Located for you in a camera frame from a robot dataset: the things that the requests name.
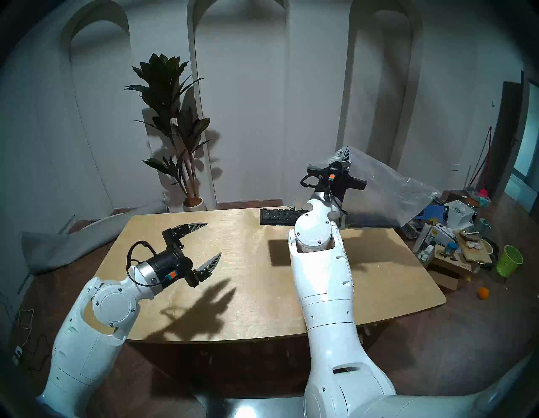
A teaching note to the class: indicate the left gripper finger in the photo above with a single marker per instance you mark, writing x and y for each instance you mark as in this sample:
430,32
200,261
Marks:
177,237
202,274

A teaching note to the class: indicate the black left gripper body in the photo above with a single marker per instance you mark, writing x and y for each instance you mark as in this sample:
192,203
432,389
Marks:
170,261

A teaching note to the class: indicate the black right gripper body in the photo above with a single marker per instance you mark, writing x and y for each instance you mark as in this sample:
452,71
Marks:
337,191

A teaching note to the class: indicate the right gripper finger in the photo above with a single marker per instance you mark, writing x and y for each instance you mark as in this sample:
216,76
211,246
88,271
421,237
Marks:
339,158
347,155

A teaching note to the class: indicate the clear plastic bag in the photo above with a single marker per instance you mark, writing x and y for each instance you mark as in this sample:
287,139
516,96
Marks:
387,194

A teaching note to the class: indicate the black computer keyboard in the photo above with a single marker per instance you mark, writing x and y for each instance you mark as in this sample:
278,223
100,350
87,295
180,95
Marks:
278,215

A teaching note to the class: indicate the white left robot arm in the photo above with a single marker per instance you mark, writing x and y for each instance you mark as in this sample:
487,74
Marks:
109,303

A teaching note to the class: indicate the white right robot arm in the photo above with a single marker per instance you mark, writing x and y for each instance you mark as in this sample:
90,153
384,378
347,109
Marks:
324,286

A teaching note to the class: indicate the metal dish rack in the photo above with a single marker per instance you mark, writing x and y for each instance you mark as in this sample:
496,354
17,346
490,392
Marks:
414,231

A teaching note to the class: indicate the white paper roll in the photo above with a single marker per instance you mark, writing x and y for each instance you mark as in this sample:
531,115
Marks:
422,238

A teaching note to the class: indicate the blue product box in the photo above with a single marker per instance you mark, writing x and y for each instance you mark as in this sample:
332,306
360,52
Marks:
433,213

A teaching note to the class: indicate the grey rolled mat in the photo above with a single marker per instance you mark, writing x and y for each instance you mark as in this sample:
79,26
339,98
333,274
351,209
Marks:
63,244

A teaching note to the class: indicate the white printed carton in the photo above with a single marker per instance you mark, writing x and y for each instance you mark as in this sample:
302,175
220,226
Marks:
442,234

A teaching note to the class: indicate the white plastic bin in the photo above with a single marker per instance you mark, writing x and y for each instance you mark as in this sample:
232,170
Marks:
459,215

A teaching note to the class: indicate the tall potted plant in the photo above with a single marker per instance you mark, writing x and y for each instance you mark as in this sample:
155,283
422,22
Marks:
168,109

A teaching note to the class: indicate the blue lidded jar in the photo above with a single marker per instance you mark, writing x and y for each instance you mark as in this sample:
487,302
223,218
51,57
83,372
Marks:
451,249

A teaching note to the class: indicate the brown cardboard box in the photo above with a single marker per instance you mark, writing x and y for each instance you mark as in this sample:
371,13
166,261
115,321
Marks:
448,274

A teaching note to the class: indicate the teal mug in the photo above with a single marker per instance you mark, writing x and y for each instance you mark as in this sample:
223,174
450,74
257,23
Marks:
482,227

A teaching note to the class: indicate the wooden cutting board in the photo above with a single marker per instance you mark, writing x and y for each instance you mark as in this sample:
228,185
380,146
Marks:
478,253

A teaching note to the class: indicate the dark brown door leaf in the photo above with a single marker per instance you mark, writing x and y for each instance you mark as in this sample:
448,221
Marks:
507,139

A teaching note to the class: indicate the white bowl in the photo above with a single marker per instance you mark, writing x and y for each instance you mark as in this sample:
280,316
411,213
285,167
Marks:
488,248

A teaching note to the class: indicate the orange fruit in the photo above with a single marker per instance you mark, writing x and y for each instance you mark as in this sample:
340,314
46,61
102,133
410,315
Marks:
483,293

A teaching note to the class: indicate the white power strip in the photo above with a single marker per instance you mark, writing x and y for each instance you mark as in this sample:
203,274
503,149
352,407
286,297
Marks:
17,356

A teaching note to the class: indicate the green plastic waste basket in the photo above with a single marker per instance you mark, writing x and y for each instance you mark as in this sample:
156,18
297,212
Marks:
509,261

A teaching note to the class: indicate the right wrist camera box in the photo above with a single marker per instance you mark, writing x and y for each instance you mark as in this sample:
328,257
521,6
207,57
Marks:
332,170

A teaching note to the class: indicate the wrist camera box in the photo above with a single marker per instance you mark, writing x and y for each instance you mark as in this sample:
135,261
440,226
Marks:
174,280
332,170

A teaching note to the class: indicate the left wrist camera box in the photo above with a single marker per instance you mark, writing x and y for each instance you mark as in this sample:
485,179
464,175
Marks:
174,280

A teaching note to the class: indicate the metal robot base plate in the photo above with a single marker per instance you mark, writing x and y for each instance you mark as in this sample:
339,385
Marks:
252,408

